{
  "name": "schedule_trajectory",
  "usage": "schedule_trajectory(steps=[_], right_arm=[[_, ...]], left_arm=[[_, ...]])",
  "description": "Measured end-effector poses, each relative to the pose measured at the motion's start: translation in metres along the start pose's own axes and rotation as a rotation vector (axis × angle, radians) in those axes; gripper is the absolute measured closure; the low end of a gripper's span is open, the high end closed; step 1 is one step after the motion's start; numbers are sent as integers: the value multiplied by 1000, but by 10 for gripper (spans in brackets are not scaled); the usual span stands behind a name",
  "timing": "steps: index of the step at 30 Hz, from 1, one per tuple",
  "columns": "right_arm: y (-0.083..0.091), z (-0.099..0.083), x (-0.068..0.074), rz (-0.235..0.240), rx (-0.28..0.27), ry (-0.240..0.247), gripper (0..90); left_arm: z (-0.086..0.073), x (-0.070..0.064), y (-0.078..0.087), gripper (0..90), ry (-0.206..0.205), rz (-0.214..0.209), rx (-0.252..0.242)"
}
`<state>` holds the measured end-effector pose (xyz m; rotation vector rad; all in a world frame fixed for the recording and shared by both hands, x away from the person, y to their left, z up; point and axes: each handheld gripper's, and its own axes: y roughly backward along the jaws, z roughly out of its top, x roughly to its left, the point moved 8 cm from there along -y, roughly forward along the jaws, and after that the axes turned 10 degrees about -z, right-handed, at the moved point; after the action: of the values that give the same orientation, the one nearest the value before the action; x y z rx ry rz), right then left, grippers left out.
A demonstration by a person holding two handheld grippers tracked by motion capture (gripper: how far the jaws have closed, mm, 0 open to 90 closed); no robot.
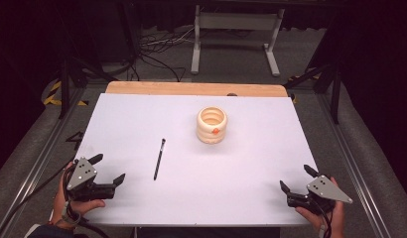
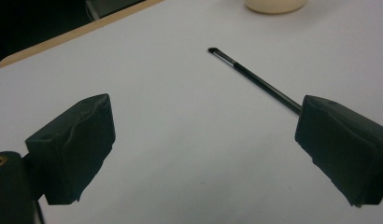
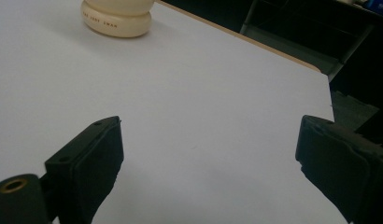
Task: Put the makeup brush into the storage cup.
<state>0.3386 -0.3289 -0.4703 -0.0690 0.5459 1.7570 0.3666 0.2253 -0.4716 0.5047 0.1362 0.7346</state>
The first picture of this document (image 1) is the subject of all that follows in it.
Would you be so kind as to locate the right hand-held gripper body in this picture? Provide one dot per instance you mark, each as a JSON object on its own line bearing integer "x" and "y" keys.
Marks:
{"x": 325, "y": 190}

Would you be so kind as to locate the aluminium floor rail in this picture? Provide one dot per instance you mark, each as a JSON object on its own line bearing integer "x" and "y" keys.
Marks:
{"x": 350, "y": 158}
{"x": 32, "y": 168}

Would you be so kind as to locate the person's left hand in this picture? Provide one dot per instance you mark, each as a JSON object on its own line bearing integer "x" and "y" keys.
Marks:
{"x": 59, "y": 205}

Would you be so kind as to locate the white table board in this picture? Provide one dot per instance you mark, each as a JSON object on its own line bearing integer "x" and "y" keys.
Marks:
{"x": 198, "y": 185}

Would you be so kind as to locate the cream ribbed pen holder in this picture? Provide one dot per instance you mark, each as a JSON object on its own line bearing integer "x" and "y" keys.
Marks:
{"x": 211, "y": 132}

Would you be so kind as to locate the person's right hand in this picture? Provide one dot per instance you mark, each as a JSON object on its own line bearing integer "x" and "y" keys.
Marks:
{"x": 324, "y": 224}

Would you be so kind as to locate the black tripod stand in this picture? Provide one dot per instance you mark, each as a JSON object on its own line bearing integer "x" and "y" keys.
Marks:
{"x": 335, "y": 89}
{"x": 64, "y": 86}

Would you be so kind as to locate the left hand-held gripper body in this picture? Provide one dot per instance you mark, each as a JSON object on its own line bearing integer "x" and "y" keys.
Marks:
{"x": 80, "y": 173}

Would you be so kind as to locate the yellow black floor tape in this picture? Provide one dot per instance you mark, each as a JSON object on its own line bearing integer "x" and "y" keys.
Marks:
{"x": 54, "y": 97}

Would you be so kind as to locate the wooden table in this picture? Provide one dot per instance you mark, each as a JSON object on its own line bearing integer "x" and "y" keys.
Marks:
{"x": 178, "y": 88}

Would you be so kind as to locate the white metal stand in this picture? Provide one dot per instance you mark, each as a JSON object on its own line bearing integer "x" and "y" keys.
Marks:
{"x": 238, "y": 20}

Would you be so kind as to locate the black striped pen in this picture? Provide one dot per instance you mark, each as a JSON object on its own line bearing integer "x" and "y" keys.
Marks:
{"x": 159, "y": 160}

